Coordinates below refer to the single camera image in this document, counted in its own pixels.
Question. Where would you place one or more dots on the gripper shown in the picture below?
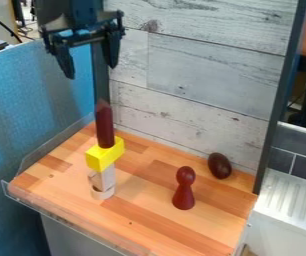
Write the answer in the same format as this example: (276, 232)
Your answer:
(77, 17)

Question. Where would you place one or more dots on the dark red cylinder block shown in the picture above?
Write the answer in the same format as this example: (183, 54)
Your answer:
(104, 126)

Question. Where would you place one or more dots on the yellow block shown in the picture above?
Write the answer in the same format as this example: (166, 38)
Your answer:
(104, 154)

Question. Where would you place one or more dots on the white arch block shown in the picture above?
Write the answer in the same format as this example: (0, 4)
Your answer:
(102, 182)

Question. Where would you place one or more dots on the dark red pawn toy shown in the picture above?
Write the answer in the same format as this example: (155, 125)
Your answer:
(184, 188)

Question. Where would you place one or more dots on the dark brown egg toy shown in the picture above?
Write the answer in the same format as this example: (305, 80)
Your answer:
(219, 165)

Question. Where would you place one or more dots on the white toy sink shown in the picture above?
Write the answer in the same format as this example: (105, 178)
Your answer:
(289, 213)

